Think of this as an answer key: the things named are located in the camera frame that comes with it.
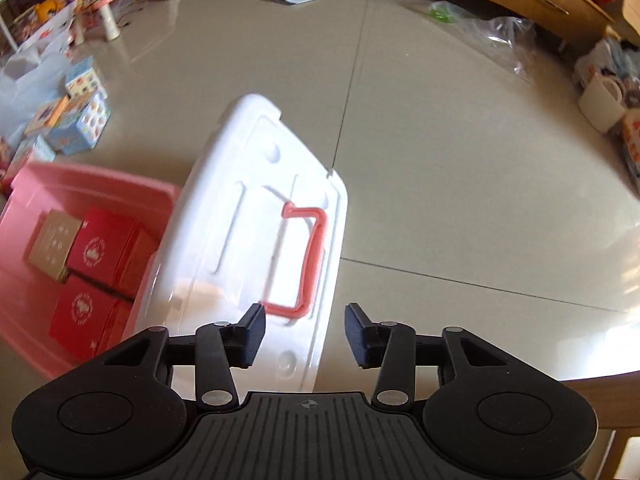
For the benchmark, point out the light blue printed box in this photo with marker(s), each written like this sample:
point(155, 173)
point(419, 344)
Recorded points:
point(85, 80)
point(85, 125)

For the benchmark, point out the green packet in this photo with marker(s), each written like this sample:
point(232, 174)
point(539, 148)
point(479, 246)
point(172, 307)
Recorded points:
point(445, 12)

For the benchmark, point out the dark red gift box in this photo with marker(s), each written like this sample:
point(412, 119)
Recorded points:
point(139, 265)

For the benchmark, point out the pink plastic storage bin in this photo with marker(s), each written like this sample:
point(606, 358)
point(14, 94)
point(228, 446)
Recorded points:
point(95, 187)

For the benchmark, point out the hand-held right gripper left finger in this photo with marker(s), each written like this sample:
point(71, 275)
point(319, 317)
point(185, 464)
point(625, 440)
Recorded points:
point(253, 334)

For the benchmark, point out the pile of colourful toys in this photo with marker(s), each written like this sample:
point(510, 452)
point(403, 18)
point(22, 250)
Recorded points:
point(35, 5)

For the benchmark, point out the clear plastic bag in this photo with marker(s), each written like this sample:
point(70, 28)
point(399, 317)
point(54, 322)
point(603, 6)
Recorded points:
point(492, 40)

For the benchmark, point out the wooden furniture leg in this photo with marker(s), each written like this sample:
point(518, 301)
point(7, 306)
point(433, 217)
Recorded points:
point(617, 430)

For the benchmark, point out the white printed plastic bag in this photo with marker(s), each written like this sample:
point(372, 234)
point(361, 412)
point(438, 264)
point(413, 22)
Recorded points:
point(607, 57)

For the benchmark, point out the pale blue printed box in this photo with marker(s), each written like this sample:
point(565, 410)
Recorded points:
point(32, 152)

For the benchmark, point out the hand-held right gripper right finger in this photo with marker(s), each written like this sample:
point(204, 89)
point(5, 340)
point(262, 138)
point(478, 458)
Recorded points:
point(357, 334)

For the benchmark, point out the cardboard box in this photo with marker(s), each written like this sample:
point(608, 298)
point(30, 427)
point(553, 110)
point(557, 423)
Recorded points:
point(627, 12)

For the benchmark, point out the white mug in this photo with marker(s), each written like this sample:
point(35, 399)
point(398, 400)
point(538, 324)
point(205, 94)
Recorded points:
point(600, 102)

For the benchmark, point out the beige gift box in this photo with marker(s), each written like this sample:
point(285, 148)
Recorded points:
point(52, 245)

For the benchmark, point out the orange printed carton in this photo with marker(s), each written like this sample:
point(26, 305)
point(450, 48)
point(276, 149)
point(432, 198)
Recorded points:
point(47, 115)

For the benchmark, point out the orange printed box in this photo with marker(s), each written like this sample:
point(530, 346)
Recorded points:
point(632, 145)

